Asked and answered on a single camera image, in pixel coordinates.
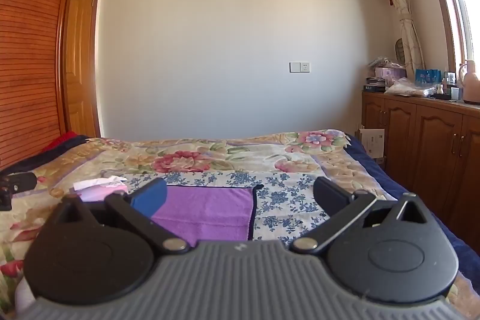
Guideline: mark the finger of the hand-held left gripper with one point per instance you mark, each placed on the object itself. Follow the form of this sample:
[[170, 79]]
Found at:
[[20, 180]]

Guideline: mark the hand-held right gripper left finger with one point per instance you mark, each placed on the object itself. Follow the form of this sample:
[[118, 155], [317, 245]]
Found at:
[[150, 199]]

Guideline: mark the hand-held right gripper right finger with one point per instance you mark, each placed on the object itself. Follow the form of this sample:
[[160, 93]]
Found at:
[[330, 192]]

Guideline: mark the purple towel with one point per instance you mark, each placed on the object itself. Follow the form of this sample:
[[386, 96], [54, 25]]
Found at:
[[210, 209]]

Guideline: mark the blue floral white cloth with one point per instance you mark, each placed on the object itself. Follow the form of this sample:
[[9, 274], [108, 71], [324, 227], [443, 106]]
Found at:
[[285, 198]]

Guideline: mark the navy blue quilt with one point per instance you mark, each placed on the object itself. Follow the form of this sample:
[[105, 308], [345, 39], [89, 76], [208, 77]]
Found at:
[[375, 166]]

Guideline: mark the pink tissue pack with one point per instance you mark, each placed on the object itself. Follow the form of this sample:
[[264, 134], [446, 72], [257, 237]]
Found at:
[[99, 191]]

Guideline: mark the red cloth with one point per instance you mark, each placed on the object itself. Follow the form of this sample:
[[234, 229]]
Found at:
[[60, 142]]

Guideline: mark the white cardboard box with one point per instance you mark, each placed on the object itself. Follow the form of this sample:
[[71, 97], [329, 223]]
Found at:
[[373, 143]]

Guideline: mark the floral bed blanket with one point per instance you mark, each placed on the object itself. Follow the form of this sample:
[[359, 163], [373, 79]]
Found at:
[[225, 151]]

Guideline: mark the wooden cabinet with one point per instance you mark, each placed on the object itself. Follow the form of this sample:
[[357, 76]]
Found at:
[[431, 140]]

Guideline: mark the stack of dark books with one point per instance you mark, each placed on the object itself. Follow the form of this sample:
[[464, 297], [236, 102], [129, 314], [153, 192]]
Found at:
[[375, 85]]

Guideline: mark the clear plastic bag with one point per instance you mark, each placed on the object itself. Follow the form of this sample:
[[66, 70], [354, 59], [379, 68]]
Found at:
[[407, 87]]

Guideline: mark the purple tissue box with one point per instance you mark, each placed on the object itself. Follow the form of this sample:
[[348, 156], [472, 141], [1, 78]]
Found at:
[[390, 74]]

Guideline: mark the wooden louvred wardrobe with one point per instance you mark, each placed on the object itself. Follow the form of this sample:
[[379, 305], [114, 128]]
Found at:
[[28, 42]]

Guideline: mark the wooden door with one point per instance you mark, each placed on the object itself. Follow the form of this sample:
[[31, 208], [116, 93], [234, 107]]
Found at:
[[80, 54]]

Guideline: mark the blue box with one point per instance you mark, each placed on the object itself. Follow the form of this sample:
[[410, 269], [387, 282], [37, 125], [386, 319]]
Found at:
[[427, 77]]

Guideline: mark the small bottle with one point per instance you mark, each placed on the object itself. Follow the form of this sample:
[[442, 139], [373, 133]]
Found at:
[[444, 85]]

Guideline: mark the woven hand fan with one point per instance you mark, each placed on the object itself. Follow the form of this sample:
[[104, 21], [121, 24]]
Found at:
[[399, 52]]

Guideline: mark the clear small cup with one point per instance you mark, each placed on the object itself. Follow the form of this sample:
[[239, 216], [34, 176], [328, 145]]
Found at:
[[455, 94]]

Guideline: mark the pink thermos jug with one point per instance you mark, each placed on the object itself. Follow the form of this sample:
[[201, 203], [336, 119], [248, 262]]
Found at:
[[470, 84]]

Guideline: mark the patterned beige curtain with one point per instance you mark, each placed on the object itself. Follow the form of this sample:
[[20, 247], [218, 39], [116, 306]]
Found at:
[[407, 24]]

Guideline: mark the wooden framed window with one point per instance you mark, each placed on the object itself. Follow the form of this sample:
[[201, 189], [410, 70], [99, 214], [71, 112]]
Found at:
[[455, 5]]

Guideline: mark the white wall socket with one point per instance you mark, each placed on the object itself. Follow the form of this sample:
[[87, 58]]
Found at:
[[300, 67]]

